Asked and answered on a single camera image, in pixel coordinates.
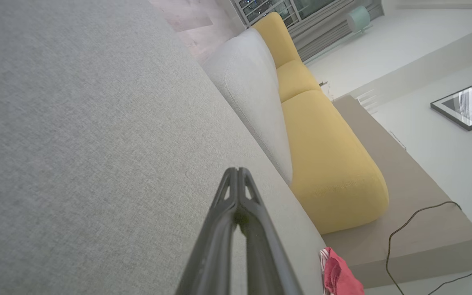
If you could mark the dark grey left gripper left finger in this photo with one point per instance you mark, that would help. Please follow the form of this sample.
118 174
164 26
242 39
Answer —
213 254

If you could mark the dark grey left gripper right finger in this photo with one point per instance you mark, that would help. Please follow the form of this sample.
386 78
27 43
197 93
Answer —
264 254

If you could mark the red white printed jersey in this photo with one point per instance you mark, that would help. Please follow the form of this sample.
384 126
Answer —
340 274

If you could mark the large yellow sofa cushion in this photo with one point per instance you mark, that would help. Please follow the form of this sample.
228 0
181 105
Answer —
334 172

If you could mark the taupe low platform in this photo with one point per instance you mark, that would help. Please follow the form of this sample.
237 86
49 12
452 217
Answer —
416 229

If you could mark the grey sofa back cushion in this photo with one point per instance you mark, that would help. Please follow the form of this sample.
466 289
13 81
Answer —
252 94

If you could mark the small yellow sofa cushion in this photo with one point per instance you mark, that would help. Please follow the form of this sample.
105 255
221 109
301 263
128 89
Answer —
279 39
297 80

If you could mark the grey pleated curtain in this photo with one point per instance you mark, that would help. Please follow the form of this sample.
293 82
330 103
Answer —
322 39

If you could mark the white window railing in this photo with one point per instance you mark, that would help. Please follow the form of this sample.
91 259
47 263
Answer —
268 8

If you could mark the pale green round object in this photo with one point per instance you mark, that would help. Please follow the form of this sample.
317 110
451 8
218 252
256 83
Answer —
358 18

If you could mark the large black framed picture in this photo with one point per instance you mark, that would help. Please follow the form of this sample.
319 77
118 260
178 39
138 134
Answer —
469 104

